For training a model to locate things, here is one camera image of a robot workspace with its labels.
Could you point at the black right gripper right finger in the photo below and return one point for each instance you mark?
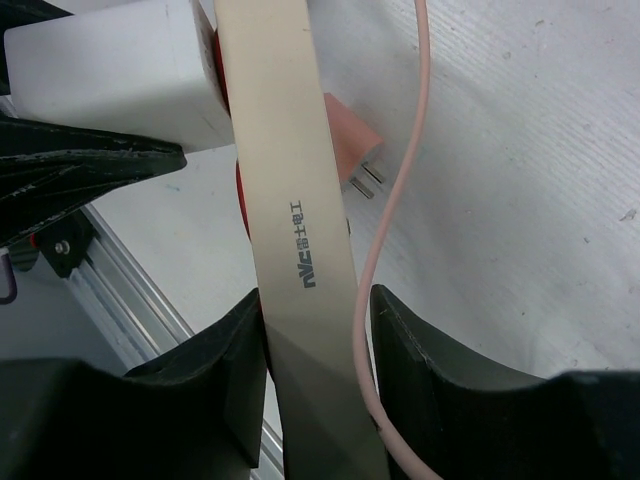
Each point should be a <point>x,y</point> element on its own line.
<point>470,417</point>

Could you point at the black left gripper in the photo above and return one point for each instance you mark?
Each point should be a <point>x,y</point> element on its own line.
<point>49,171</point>

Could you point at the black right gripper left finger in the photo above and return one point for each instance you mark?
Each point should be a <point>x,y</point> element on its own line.
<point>65,419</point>

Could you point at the beige power strip red sockets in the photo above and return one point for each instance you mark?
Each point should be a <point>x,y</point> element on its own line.
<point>299,236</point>

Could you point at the white USB charger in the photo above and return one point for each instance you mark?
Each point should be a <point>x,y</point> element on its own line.
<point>145,68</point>

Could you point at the pink USB charger cube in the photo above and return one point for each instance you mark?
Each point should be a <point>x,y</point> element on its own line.
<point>356,145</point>

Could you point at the aluminium front rail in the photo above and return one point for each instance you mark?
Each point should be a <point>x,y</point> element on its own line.
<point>125,300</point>

